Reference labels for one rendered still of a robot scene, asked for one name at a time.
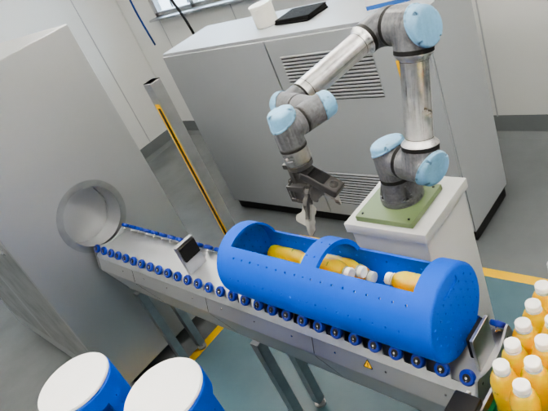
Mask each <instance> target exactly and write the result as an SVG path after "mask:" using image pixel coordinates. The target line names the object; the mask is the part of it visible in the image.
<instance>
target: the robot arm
mask: <svg viewBox="0 0 548 411"><path fill-rule="evenodd" d="M442 32H443V23H442V19H441V16H440V13H439V12H438V11H437V10H436V9H435V8H434V7H433V6H432V5H429V4H426V3H418V2H415V3H412V4H399V5H387V6H384V7H381V8H379V9H377V10H376V11H374V12H373V13H371V14H370V15H368V16H366V17H365V18H364V19H363V20H362V21H361V22H360V23H358V24H357V25H356V26H355V27H354V28H352V30H351V35H350V36H348V37H347V38H346V39H345V40H344V41H342V42H341V43H340V44H339V45H338V46H336V47H335V48H334V49H333V50H332V51H331V52H330V53H329V54H328V55H327V56H326V57H324V58H323V59H322V60H321V61H320V62H318V63H317V64H316V65H315V66H314V67H312V68H311V69H310V70H309V71H308V72H307V73H305V74H304V75H303V76H302V77H301V78H299V79H298V80H297V81H296V82H295V83H294V84H293V85H292V86H291V87H290V88H289V89H287V90H286V91H277V92H276V93H274V94H273V95H272V97H271V99H270V103H269V105H270V109H271V112H270V113H269V114H268V115H267V121H268V125H269V127H270V131H271V133H272V134H273V137H274V139H275V141H276V144H277V147H278V148H279V150H280V153H281V155H282V158H283V160H284V162H285V163H284V164H283V165H282V167H283V169H284V170H288V171H289V175H290V181H289V180H288V181H289V184H288V185H287V186H286V188H287V191H288V193H289V196H290V198H291V200H292V201H294V202H297V203H303V208H302V212H301V213H299V214H297V215H296V220H297V221H298V222H299V223H301V224H303V225H305V226H306V227H307V231H308V234H309V236H313V235H314V233H315V231H316V229H315V223H316V221H315V215H316V207H315V206H314V205H313V202H312V201H314V202H318V201H319V199H320V198H321V197H322V196H327V197H330V198H331V199H333V200H335V202H336V203H337V204H339V205H341V204H342V203H341V201H340V197H339V193H340V192H341V191H342V190H343V189H344V182H343V181H341V180H339V179H337V178H335V177H333V176H332V175H329V174H327V173H326V172H324V171H323V170H320V169H318V168H316V167H314V166H313V165H312V163H313V160H312V154H311V151H310V149H309V147H308V144H307V141H306V139H305V136H304V135H305V134H307V133H308V132H310V131H311V130H313V129H315V128H316V127H318V126H319V125H320V124H322V123H323V122H325V121H328V120H329V119H330V118H331V117H332V116H333V115H334V114H335V113H336V112H337V111H338V104H337V101H336V99H335V98H334V96H333V95H332V94H331V93H330V92H329V91H327V89H328V88H329V87H331V86H332V85H333V84H334V83H335V82H336V81H337V80H338V79H339V78H340V77H341V76H342V75H344V74H345V73H346V72H347V71H348V70H349V69H351V68H352V67H353V66H354V65H355V64H356V63H358V62H359V61H360V60H361V59H362V58H363V57H364V56H366V55H372V54H373V53H374V52H375V51H376V50H377V49H379V48H382V47H385V46H392V48H393V56H394V57H395V58H396V59H398V60H399V62H400V82H401V92H402V103H403V113H404V132H405V138H404V136H403V135H402V134H399V133H395V134H389V135H385V136H383V137H382V138H380V139H378V140H376V141H375V142H374V143H373V144H372V146H371V148H370V152H371V155H372V158H373V162H374V165H375V168H376V171H377V173H378V177H379V180H380V183H381V185H380V199H381V202H382V204H383V205H384V206H385V207H386V208H388V209H393V210H399V209H404V208H407V207H410V206H413V205H415V204H416V203H418V202H419V201H420V200H421V199H422V198H423V196H424V193H425V191H424V187H423V185H424V186H428V187H430V186H434V185H436V184H437V183H438V182H440V181H441V180H442V178H443V177H444V176H445V174H446V172H447V170H448V168H449V156H448V154H446V152H444V151H443V150H440V140H439V139H438V138H436V137H435V136H434V123H433V109H432V95H431V68H430V56H431V54H432V53H433V52H434V51H435V45H436V44H437V43H438V41H439V40H440V36H441V35H442ZM290 193H291V194H290ZM291 195H292V196H291Z"/></svg>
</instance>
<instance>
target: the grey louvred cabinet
mask: <svg viewBox="0 0 548 411"><path fill-rule="evenodd" d="M325 2H326V4H327V6H328V7H327V8H326V9H324V10H323V11H322V12H320V13H319V14H317V15H316V16H314V17H313V18H311V19H310V20H309V21H304V22H298V23H292V24H280V25H272V26H270V27H268V28H265V29H257V28H256V26H255V23H254V20H253V18H252V16H251V17H246V18H243V19H239V20H231V21H227V22H223V23H219V24H212V25H207V26H206V27H204V28H203V29H201V30H200V31H198V32H196V33H194V34H193V35H192V36H191V37H189V38H187V39H186V40H184V41H182V42H181V43H180V44H178V45H177V46H175V47H173V48H172V49H170V50H168V51H167V52H166V53H164V54H163V55H164V57H163V60H164V61H165V63H166V66H167V68H168V69H169V71H170V74H171V76H172V78H173V79H174V81H175V84H176V86H177V87H178V89H179V92H180V94H181V95H182V97H183V100H184V102H185V104H186V105H187V106H188V109H189V111H190V113H191V114H192V117H193V119H194V121H195V123H196V124H197V127H198V129H199V131H200V132H201V135H202V137H203V139H204V140H205V143H206V145H207V147H208V149H209V150H210V153H211V155H212V157H213V158H214V161H215V163H216V165H217V167H218V168H219V171H220V173H221V175H222V176H223V179H224V181H225V183H226V185H227V186H228V189H229V191H230V193H231V194H232V197H233V199H235V200H239V202H240V203H241V206H247V207H252V208H258V209H264V210H274V211H280V212H286V213H292V214H299V213H301V212H302V208H303V203H297V202H294V201H292V200H291V198H290V196H289V193H288V191H287V188H286V186H287V185H288V184H289V181H290V175H289V171H288V170H284V169H283V167H282V165H283V164H284V163H285V162H284V160H283V158H282V155H281V153H280V150H279V148H278V147H277V144H276V141H275V139H274V137H273V134H272V133H271V131H270V127H269V125H268V121H267V115H268V114H269V113H270V112H271V109H270V105H269V103H270V99H271V97H272V95H273V94H274V93H276V92H277V91H286V90H287V89H289V88H290V87H291V86H292V85H293V84H294V83H295V82H296V81H297V80H298V79H299V78H301V77H302V76H303V75H304V74H305V73H307V72H308V71H309V70H310V69H311V68H312V67H314V66H315V65H316V64H317V63H318V62H320V61H321V60H322V59H323V58H324V57H326V56H327V55H328V54H329V53H330V52H331V51H332V50H333V49H334V48H335V47H336V46H338V45H339V44H340V43H341V42H342V41H344V40H345V39H346V38H347V37H348V36H350V35H351V30H352V28H354V27H355V26H356V25H357V24H358V23H360V22H361V21H362V20H363V19H364V18H365V17H366V16H368V15H370V14H371V13H373V11H370V12H367V10H366V5H365V0H329V1H325ZM415 2H418V3H426V4H429V5H432V6H433V7H434V8H435V9H436V10H437V11H438V12H439V13H440V16H441V19H442V23H443V32H442V35H441V36H440V40H439V41H438V43H437V44H436V45H435V51H434V52H433V53H432V54H431V56H430V68H431V95H432V109H433V123H434V136H435V137H436V138H438V139H439V140H440V150H443V151H444V152H446V154H448V156H449V168H448V170H447V172H446V174H445V176H447V177H460V178H466V181H467V184H468V188H467V189H466V191H465V192H464V193H465V198H466V203H467V207H468V210H469V214H470V217H471V224H472V227H473V231H474V234H475V239H476V240H479V238H480V237H481V235H482V233H483V232H484V230H485V228H486V227H487V226H488V224H489V222H490V220H491V219H492V217H493V216H494V214H495V213H496V211H497V209H498V207H499V206H500V204H501V203H502V201H503V199H504V198H505V196H506V191H505V186H506V176H505V172H504V168H503V164H502V155H501V151H500V147H499V143H498V137H497V130H496V126H495V121H494V116H493V109H492V105H491V100H490V95H489V91H488V83H487V78H486V74H485V70H484V62H483V57H482V53H481V49H480V41H479V36H478V32H477V28H476V23H475V15H474V11H473V6H472V2H471V0H412V1H411V2H410V3H405V4H412V3H415ZM327 91H329V92H330V93H331V94H332V95H333V96H334V98H335V99H336V101H337V104H338V111H337V112H336V113H335V114H334V115H333V116H332V117H331V118H330V119H329V120H328V121H325V122H323V123H322V124H320V125H319V126H318V127H316V128H315V129H313V130H311V131H310V132H308V133H307V134H305V135H304V136H305V139H306V141H307V144H308V147H309V149H310V151H311V154H312V160H313V163H312V165H313V166H314V167H316V168H318V169H320V170H323V171H324V172H326V173H327V174H329V175H332V176H333V177H335V178H337V179H339V180H341V181H343V182H344V189H343V190H342V191H341V192H340V193H339V197H340V201H341V203H342V204H341V205H339V204H337V203H336V202H335V200H333V199H331V198H330V197H327V196H322V197H321V198H320V199H319V201H318V202H314V201H312V202H313V205H314V206H315V207H316V215H315V217H320V218H326V219H337V220H342V221H347V220H348V219H349V217H350V216H351V215H352V214H353V212H354V211H355V210H356V209H357V208H358V206H359V205H360V204H361V203H362V201H363V200H364V199H365V198H366V197H367V196H368V195H369V194H370V193H371V191H372V190H373V189H374V188H375V187H376V185H377V184H378V183H379V182H380V180H379V177H378V173H377V171H376V168H375V165H374V162H373V158H372V155H371V152H370V148H371V146H372V144H373V143H374V142H375V141H376V140H378V139H380V138H382V137H383V136H385V135H389V134H395V133H399V134H402V135H403V136H404V138H405V132H404V113H403V103H402V92H401V82H400V62H399V60H398V59H396V58H395V57H394V56H393V48H392V46H385V47H382V48H379V49H377V50H376V51H375V52H374V53H373V54H372V55H366V56H364V57H363V58H362V59H361V60H360V61H359V62H358V63H356V64H355V65H354V66H353V67H352V68H350V69H349V70H348V71H347V72H346V73H345V74H344V75H342V76H341V77H340V78H339V79H338V80H337V81H336V82H335V83H334V84H333V85H332V86H331V87H329V88H328V89H327ZM288 180H289V181H288Z"/></svg>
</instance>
